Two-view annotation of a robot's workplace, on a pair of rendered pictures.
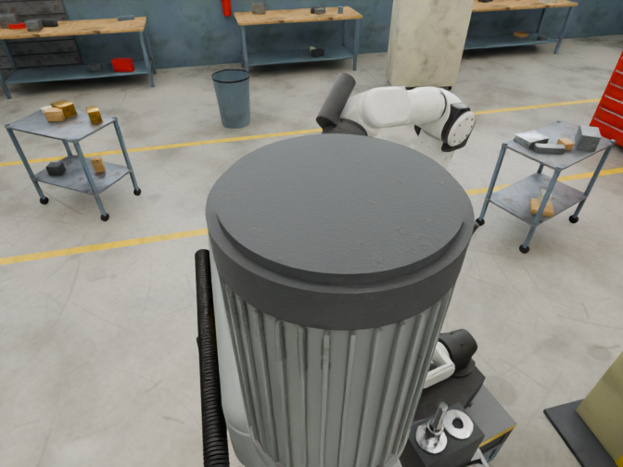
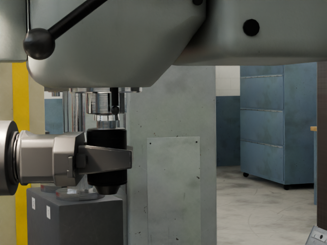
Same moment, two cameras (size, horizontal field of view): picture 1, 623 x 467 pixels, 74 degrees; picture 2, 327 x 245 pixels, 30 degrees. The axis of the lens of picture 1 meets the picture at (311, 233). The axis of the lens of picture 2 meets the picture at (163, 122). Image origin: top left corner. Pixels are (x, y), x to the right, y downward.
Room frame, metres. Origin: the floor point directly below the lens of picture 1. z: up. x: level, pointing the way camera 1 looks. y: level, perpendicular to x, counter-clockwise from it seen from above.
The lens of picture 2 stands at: (0.47, 0.76, 1.31)
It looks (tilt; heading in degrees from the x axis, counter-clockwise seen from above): 3 degrees down; 267
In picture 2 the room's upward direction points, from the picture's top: 1 degrees counter-clockwise
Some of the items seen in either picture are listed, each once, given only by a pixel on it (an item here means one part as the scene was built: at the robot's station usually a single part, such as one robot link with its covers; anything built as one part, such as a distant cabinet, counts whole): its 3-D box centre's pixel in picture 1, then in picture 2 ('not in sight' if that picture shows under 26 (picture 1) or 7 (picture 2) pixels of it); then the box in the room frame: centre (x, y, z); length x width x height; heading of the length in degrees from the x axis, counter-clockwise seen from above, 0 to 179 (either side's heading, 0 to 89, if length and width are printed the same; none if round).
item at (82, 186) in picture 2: (433, 432); (79, 173); (0.58, -0.36, 1.16); 0.05 x 0.05 x 0.06
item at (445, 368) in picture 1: (424, 361); not in sight; (1.13, -0.53, 0.68); 0.21 x 0.20 x 0.13; 115
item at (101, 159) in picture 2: not in sight; (104, 160); (0.51, 0.07, 1.23); 0.06 x 0.02 x 0.03; 179
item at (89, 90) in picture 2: not in sight; (105, 89); (0.51, 0.04, 1.31); 0.09 x 0.09 x 0.01
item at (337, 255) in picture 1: (332, 322); not in sight; (0.26, -0.02, 2.05); 0.20 x 0.20 x 0.32
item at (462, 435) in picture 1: (438, 445); (72, 237); (0.60, -0.40, 1.03); 0.22 x 0.12 x 0.20; 115
